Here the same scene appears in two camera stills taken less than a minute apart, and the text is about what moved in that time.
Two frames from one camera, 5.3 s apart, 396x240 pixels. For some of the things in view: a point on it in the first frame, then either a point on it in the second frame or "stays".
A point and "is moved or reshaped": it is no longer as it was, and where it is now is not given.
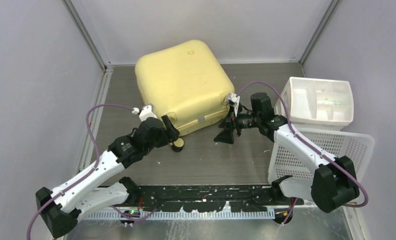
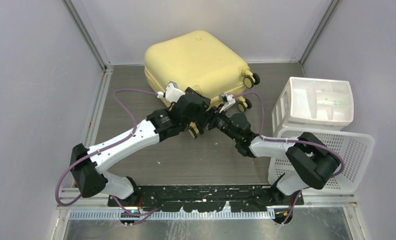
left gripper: x=172 y=133 -> x=202 y=110
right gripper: x=226 y=136 -> x=214 y=116
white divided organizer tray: x=317 y=103 stays
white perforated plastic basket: x=285 y=161 stays
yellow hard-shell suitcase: x=186 y=83 is moved or reshaped
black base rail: x=213 y=198 stays
